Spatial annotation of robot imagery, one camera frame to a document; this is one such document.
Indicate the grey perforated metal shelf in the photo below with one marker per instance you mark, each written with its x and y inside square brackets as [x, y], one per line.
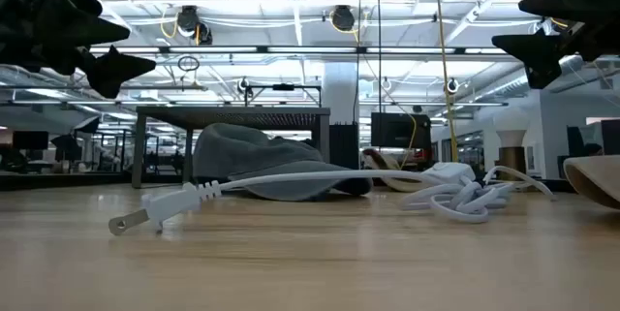
[160, 116]

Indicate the white bulb lamp, wooden base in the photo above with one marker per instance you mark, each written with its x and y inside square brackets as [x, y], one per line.
[512, 141]

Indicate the black cabinet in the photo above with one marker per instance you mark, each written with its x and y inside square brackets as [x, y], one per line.
[344, 146]

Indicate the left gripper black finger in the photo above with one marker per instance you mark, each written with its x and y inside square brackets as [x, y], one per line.
[116, 71]
[77, 20]

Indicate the grey baseball cap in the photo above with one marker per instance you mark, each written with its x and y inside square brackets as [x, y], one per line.
[242, 151]

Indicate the black monitor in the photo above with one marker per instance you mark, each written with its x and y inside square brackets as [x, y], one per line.
[397, 129]

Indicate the tan baseball cap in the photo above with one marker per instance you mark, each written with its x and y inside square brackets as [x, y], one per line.
[382, 160]
[596, 175]

